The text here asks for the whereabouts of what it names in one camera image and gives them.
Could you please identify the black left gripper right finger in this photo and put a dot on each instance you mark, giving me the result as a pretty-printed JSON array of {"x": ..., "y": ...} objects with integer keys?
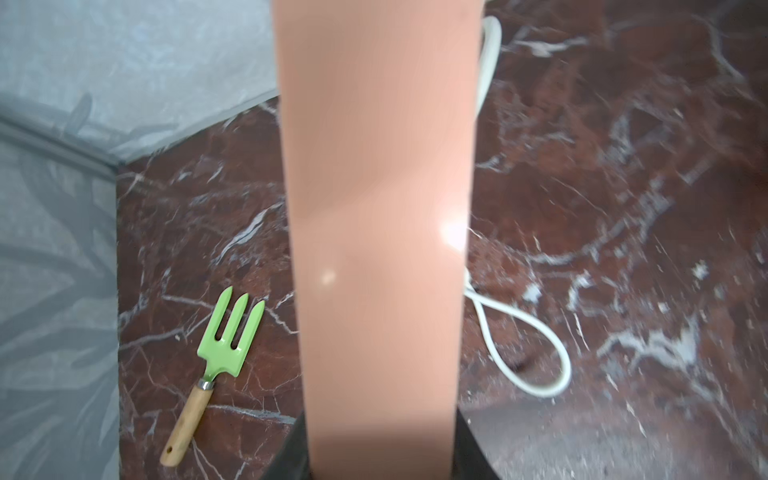
[{"x": 469, "y": 462}]

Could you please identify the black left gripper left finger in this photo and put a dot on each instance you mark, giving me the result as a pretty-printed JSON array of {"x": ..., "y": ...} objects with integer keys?
[{"x": 292, "y": 462}]

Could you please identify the pink power strip block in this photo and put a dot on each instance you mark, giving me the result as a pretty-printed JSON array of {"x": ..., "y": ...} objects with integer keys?
[{"x": 377, "y": 119}]

